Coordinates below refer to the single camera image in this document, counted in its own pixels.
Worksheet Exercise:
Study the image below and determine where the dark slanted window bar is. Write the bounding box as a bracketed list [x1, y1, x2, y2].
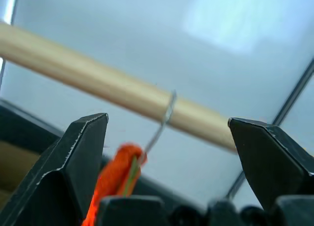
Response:
[225, 63, 314, 200]

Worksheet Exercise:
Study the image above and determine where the green wire hanger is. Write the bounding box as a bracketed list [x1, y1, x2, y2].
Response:
[122, 89, 178, 197]

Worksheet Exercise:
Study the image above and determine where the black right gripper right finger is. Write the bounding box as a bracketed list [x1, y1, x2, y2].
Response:
[227, 117, 314, 211]

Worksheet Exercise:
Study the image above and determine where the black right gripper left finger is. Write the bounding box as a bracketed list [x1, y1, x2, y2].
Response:
[0, 112, 110, 226]

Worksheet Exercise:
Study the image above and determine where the light wooden rod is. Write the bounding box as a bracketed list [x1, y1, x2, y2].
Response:
[0, 22, 239, 153]

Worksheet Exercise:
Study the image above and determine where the brown cardboard box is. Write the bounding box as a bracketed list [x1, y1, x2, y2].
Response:
[0, 140, 41, 200]

